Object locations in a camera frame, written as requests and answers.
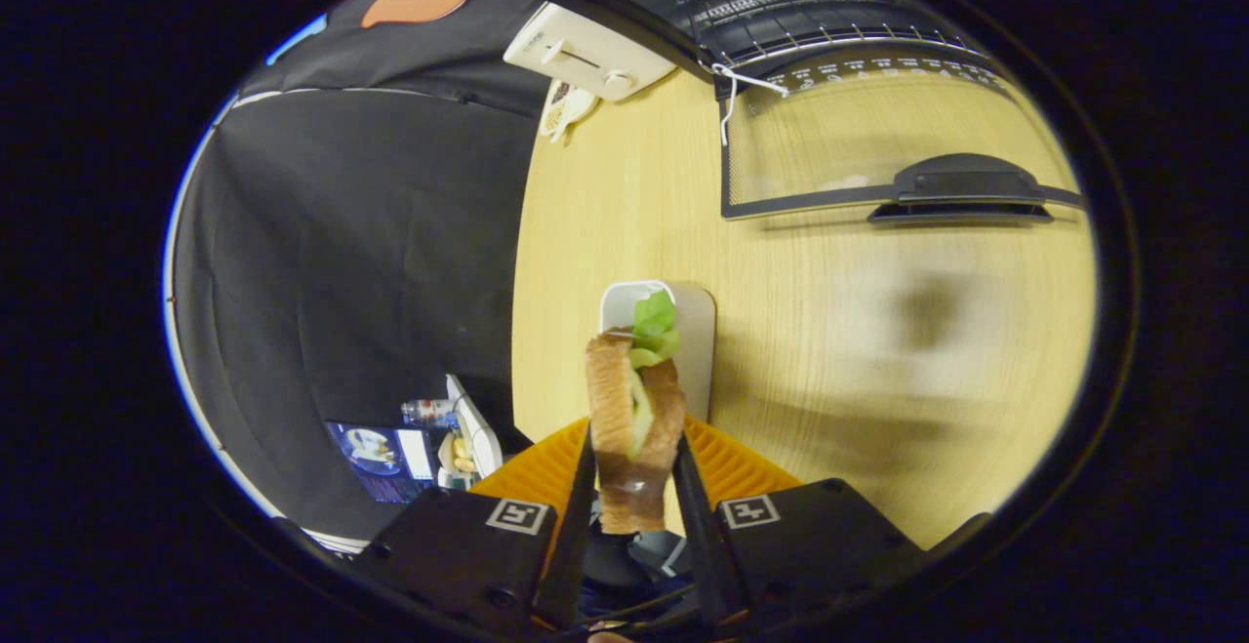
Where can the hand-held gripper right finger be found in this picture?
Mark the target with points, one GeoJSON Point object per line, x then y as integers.
{"type": "Point", "coordinates": [707, 545]}

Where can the white pop-up toaster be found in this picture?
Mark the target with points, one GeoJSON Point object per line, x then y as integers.
{"type": "Point", "coordinates": [576, 53]}

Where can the white tilted panel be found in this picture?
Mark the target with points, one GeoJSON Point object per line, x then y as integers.
{"type": "Point", "coordinates": [480, 433]}

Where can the beige snack pieces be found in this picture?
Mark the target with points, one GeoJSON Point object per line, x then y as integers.
{"type": "Point", "coordinates": [461, 456]}

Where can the laptop screen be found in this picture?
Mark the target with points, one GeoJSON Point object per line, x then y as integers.
{"type": "Point", "coordinates": [376, 458]}

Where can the white dish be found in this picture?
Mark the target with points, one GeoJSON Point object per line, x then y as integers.
{"type": "Point", "coordinates": [620, 306]}

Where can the black backdrop cloth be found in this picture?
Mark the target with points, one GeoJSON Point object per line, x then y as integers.
{"type": "Point", "coordinates": [371, 233]}

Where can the black toaster oven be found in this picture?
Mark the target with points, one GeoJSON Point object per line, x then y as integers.
{"type": "Point", "coordinates": [961, 184]}

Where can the white patterned packet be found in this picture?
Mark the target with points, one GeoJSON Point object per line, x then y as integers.
{"type": "Point", "coordinates": [561, 108]}

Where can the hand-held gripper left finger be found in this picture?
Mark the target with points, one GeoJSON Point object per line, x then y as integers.
{"type": "Point", "coordinates": [576, 536]}

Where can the lettuce sandwich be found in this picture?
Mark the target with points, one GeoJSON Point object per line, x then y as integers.
{"type": "Point", "coordinates": [615, 409]}

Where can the clear red label bottle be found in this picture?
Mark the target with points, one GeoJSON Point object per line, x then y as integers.
{"type": "Point", "coordinates": [427, 412]}

